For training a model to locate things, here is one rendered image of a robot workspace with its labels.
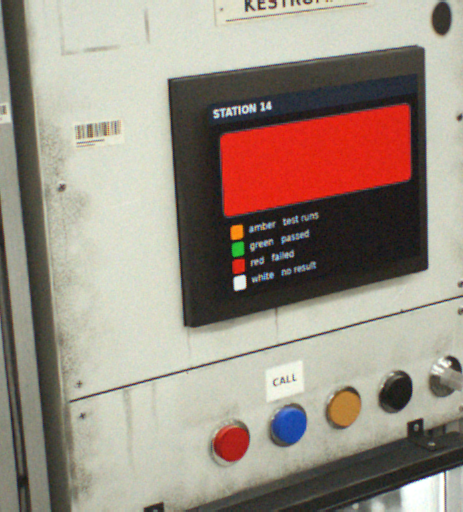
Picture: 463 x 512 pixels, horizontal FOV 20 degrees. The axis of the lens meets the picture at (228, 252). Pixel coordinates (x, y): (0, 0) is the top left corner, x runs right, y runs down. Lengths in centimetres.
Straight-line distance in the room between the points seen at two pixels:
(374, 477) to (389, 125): 31
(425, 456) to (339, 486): 10
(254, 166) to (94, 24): 17
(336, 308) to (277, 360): 7
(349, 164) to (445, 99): 13
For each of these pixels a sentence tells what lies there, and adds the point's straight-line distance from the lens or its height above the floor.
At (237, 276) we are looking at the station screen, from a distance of 107.
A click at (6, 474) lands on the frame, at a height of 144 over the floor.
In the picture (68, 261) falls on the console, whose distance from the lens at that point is 101.
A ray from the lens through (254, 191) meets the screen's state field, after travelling 106.
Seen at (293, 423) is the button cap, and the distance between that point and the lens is 115.
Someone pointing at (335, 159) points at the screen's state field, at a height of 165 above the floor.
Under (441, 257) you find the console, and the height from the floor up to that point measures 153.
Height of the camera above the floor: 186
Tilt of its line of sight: 15 degrees down
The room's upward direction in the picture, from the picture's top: 3 degrees counter-clockwise
